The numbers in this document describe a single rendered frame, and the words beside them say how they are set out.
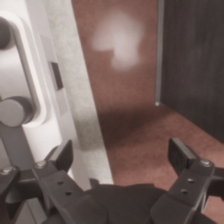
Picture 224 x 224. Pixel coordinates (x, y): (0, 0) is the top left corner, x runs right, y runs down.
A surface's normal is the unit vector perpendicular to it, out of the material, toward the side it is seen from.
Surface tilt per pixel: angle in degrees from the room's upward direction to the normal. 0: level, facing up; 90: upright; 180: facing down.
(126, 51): 0
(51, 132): 0
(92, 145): 0
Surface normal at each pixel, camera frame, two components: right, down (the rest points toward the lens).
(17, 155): 0.98, -0.18
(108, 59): -0.01, 0.25
